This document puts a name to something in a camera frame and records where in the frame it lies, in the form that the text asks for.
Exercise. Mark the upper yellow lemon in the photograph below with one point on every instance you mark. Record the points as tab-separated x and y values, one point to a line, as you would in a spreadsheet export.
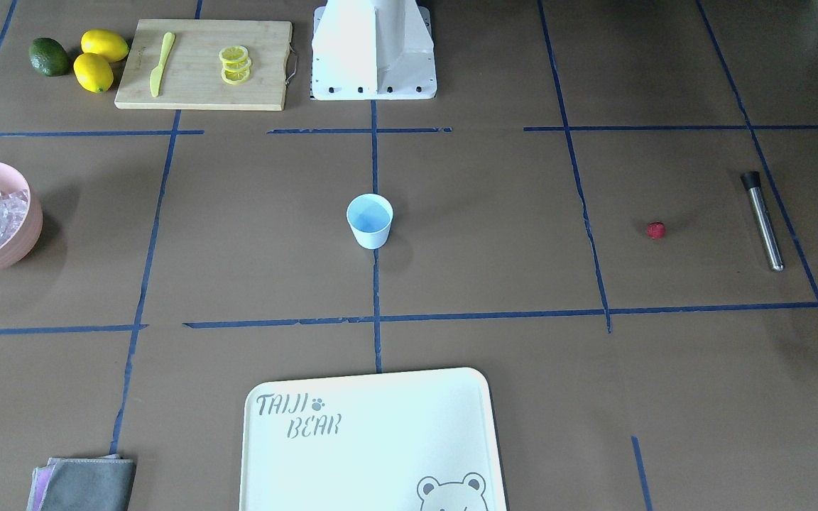
109	44

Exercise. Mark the yellow lemon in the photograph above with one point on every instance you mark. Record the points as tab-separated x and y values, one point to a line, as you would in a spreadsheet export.
109	44
93	72

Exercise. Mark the steel muddler black tip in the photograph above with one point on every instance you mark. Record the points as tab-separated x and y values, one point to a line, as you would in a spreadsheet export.
753	187

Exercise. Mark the cream bear tray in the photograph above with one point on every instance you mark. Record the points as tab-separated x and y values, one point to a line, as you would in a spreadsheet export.
417	440

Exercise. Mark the lemon slices stack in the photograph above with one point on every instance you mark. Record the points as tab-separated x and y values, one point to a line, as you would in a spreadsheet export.
236	64

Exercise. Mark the red strawberry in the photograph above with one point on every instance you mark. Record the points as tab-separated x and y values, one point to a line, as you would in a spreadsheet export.
656	230

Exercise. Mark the light blue plastic cup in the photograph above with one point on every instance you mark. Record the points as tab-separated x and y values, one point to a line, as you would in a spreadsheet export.
370	217

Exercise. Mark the lower yellow lemon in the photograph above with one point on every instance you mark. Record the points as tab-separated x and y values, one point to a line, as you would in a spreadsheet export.
93	72

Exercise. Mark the green avocado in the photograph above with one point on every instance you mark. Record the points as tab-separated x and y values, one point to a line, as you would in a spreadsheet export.
49	58

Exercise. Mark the yellow plastic knife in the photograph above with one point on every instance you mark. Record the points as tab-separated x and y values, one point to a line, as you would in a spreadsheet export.
156	74

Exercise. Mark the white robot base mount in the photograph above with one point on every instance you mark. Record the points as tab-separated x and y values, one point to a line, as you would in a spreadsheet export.
372	50

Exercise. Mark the bamboo cutting board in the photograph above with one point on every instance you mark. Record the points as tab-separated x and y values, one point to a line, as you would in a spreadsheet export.
192	77

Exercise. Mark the grey folded cloth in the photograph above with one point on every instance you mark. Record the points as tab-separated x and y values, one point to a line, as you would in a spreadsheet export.
76	483

